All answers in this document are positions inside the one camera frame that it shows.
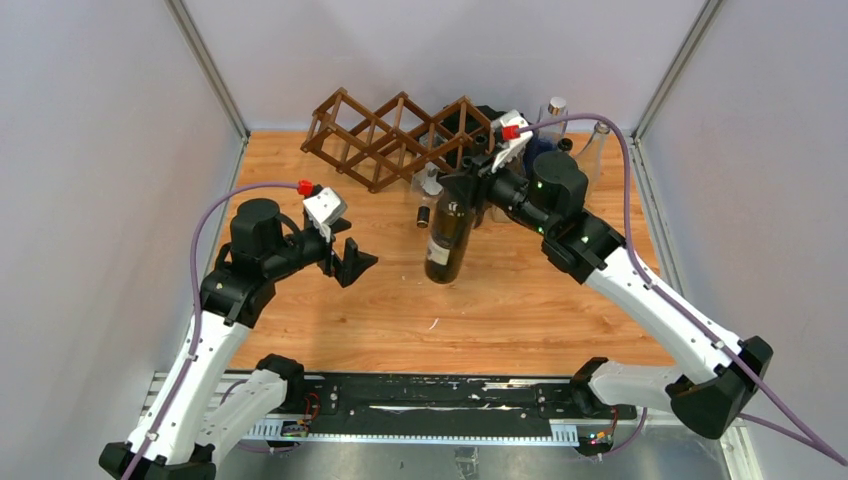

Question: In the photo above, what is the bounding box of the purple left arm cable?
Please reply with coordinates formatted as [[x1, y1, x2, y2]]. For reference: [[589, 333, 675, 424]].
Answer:
[[119, 179, 314, 480]]

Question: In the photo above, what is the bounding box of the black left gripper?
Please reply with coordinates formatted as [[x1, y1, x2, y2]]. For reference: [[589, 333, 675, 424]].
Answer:
[[264, 217, 377, 285]]

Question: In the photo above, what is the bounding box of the green bottle silver neck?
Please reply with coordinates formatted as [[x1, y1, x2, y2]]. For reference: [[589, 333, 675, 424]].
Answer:
[[556, 137, 573, 153]]

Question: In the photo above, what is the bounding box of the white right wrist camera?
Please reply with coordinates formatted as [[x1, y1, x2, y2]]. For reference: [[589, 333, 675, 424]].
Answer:
[[491, 112, 533, 173]]

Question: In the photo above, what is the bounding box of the blue square glass bottle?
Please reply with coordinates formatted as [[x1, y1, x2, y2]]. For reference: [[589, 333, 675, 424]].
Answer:
[[536, 96, 570, 150]]

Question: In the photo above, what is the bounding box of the clear bottle black cap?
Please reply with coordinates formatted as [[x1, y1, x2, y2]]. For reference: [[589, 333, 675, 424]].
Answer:
[[410, 161, 443, 229]]

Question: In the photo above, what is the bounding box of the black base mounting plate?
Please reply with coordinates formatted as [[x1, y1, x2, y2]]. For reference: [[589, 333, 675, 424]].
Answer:
[[241, 372, 639, 439]]

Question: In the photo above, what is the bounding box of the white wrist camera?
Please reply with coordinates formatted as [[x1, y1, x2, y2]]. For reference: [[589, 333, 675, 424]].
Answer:
[[302, 187, 348, 243], [491, 112, 533, 173]]

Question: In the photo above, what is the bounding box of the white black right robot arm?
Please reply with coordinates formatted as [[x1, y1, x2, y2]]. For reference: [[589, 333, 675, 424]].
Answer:
[[439, 151, 773, 439]]

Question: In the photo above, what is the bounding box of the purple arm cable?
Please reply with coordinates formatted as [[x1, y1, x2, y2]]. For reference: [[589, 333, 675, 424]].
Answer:
[[501, 112, 848, 468], [119, 179, 314, 480]]

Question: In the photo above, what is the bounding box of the dark bottle slot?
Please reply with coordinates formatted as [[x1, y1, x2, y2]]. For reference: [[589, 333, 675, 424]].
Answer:
[[470, 134, 489, 157]]

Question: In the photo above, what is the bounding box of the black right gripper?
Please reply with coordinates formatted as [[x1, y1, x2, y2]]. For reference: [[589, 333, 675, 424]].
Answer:
[[440, 143, 554, 238]]

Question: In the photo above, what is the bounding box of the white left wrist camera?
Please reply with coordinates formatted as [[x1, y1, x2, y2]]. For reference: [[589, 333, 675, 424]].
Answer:
[[302, 187, 348, 243]]

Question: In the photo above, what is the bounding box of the brown wooden wine rack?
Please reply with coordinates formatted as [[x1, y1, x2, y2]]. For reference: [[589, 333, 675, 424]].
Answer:
[[300, 87, 491, 193]]

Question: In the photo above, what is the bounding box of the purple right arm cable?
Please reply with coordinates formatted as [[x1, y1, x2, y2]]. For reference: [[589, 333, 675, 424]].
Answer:
[[501, 112, 848, 468]]

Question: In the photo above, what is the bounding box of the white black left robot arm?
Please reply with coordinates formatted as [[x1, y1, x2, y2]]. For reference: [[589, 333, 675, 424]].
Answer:
[[99, 187, 377, 479]]

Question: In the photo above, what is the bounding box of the dark green wine bottle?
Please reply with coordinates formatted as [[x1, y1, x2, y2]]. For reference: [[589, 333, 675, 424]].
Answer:
[[425, 189, 475, 284]]

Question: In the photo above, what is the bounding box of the clear glass bottle dark label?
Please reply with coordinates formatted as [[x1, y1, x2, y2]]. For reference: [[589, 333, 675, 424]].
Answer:
[[575, 121, 610, 195]]

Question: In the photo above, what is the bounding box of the black cloth behind rack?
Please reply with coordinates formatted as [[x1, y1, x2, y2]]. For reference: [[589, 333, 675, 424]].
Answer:
[[441, 104, 505, 137]]

